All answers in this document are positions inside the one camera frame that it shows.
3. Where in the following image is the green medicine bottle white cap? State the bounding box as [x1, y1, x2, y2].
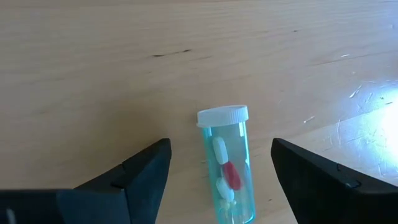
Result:
[196, 105, 257, 224]

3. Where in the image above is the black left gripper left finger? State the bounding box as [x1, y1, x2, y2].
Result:
[57, 138, 172, 224]

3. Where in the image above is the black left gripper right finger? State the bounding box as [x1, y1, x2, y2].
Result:
[270, 138, 398, 224]

